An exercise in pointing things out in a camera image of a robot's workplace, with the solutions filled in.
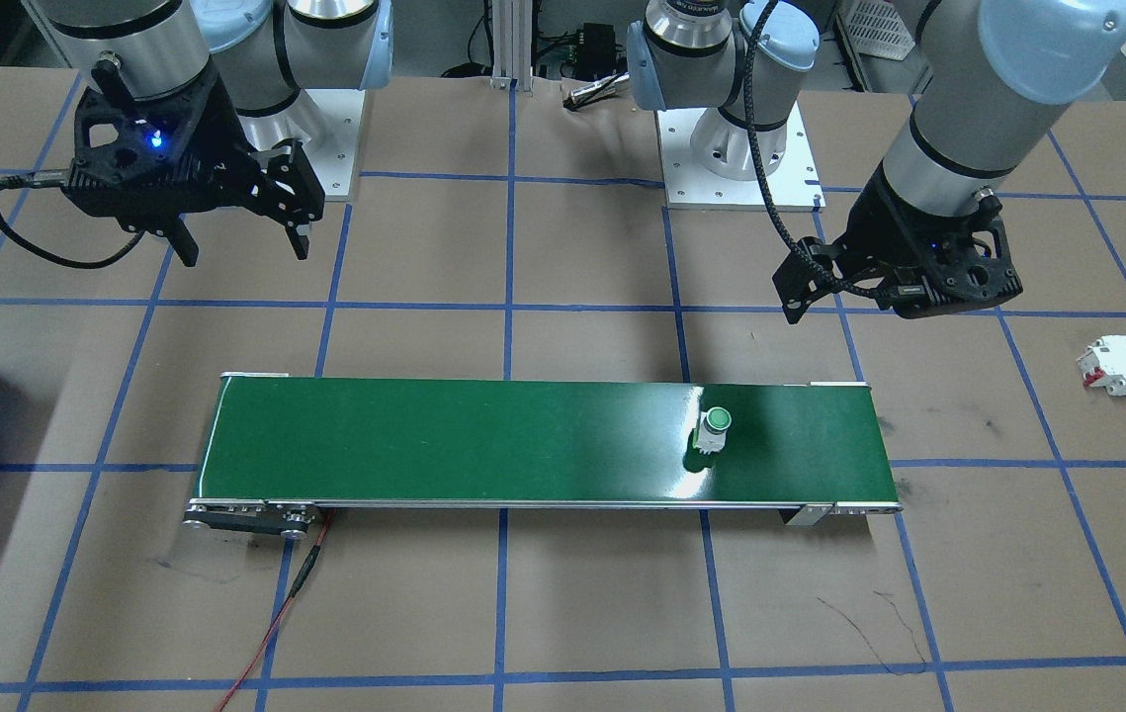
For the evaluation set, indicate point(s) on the white perforated grille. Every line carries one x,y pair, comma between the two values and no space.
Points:
869,30

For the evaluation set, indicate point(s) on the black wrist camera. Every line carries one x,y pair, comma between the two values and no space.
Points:
968,299
157,188

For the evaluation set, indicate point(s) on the green conveyor belt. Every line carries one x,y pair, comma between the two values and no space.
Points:
474,445

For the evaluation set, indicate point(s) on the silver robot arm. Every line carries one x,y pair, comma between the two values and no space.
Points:
128,40
978,99

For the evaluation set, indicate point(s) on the aluminium profile post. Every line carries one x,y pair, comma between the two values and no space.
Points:
503,40

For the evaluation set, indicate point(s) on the silver cylindrical connector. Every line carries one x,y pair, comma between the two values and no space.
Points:
594,94

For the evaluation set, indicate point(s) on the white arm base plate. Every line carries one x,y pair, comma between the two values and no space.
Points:
800,188
340,148

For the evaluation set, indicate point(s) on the white circuit breaker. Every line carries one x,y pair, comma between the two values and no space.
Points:
1121,366

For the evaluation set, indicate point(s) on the green push button switch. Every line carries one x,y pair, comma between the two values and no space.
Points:
718,422

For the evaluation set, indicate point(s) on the small black power supply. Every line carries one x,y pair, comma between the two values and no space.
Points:
599,44

